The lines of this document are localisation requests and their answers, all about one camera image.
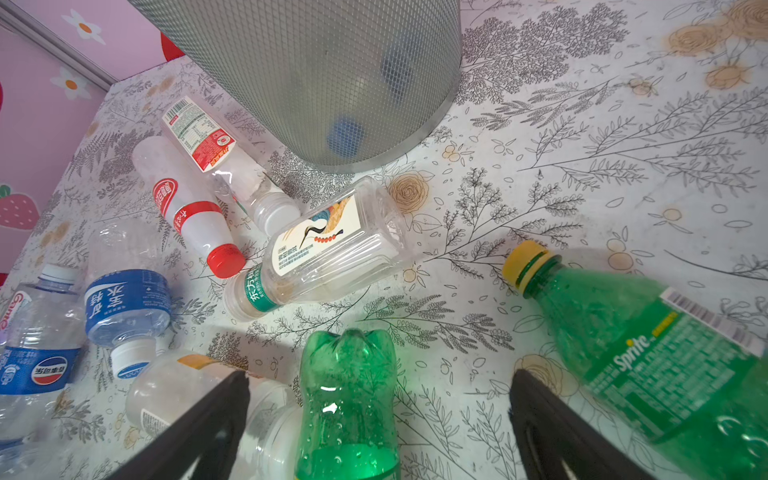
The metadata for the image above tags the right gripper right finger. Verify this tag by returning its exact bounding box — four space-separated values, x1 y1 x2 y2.
509 369 652 479

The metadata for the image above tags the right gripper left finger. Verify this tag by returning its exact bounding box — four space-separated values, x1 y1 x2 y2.
110 371 250 480

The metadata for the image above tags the green Sprite bottle yellow cap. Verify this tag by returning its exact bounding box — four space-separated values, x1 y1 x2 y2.
295 328 401 479

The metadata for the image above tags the clear bottle blue label white cap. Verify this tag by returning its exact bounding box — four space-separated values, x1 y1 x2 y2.
83 218 171 380

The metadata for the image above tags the clear bottle with blue cap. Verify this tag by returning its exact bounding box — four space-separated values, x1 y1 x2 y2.
326 36 418 161

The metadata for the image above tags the grey mesh waste bin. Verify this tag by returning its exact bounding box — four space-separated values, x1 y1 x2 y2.
136 1 462 173

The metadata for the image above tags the clear bottle beige label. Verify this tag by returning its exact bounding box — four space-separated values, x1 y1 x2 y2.
124 350 301 480

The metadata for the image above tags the Pepsi water bottle blue label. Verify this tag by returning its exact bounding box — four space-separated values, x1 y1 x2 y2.
1 264 85 477

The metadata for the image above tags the white bottle with red cap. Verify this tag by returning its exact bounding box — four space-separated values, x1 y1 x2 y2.
131 136 246 279

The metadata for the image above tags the square clear bottle crane label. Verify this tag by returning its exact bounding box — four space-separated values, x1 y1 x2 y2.
223 176 416 322

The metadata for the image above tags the bottle with red white label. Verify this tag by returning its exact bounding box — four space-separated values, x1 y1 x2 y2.
162 95 302 237

